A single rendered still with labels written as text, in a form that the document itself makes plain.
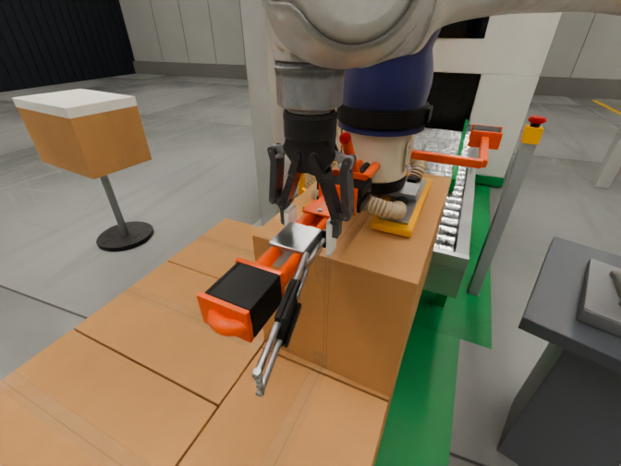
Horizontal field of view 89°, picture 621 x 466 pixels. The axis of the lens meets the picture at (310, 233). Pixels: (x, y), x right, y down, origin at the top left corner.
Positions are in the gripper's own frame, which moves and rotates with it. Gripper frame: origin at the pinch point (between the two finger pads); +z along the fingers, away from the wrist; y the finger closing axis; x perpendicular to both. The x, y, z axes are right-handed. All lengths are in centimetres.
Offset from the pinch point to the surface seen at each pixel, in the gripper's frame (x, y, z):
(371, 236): -23.3, -4.8, 13.0
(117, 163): -75, 171, 40
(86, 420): 29, 48, 53
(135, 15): -850, 1077, -71
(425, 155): -45.5, -11.3, -1.2
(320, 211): -4.4, 0.2, -2.0
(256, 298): 19.3, -2.4, -2.6
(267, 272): 14.7, -1.0, -2.6
